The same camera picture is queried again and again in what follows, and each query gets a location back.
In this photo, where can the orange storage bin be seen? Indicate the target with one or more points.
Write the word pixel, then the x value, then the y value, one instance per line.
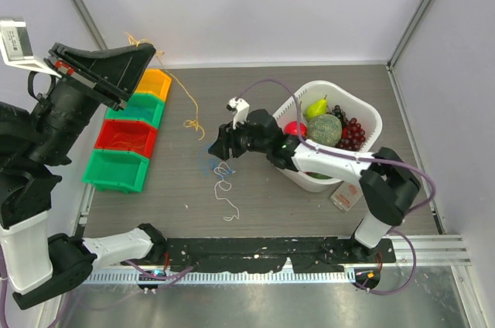
pixel 155 82

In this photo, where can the green netted melon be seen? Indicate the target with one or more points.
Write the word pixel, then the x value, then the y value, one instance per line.
pixel 325 129

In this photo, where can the yellow green pear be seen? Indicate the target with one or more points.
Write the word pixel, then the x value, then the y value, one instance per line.
pixel 317 108

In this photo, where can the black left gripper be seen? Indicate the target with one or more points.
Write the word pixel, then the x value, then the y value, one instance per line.
pixel 112 75

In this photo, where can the black grape bunch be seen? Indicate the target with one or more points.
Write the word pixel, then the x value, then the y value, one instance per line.
pixel 339 113

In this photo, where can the transparent plastic card packet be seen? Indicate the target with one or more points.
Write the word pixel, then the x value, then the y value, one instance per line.
pixel 346 196

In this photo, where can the green storage bin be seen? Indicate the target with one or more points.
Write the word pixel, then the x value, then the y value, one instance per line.
pixel 114 170
pixel 141 107

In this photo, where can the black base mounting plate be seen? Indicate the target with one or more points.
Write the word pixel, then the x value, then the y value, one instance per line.
pixel 261 255

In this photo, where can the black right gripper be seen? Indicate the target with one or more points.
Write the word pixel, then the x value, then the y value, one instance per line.
pixel 221 148

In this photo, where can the red grape bunch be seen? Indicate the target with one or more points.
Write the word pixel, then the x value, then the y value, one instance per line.
pixel 353 136

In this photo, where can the lower green storage bin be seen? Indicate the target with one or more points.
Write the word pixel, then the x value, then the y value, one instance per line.
pixel 114 170

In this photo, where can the white plastic fruit basket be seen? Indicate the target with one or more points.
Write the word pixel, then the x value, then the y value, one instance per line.
pixel 367 119

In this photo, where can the red apple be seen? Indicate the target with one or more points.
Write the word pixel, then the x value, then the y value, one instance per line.
pixel 294 128

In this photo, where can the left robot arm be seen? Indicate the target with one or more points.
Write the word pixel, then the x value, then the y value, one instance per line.
pixel 40 266

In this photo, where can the green lime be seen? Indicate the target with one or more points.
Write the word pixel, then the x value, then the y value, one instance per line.
pixel 318 176

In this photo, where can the red storage bin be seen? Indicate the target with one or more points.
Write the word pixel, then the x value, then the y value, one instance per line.
pixel 127 136

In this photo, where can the upper green storage bin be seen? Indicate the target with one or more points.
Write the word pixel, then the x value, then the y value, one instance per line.
pixel 141 107

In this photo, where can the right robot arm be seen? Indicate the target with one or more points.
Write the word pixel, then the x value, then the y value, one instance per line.
pixel 389 186

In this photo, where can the white slotted cable duct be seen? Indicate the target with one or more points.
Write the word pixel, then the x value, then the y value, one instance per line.
pixel 124 276

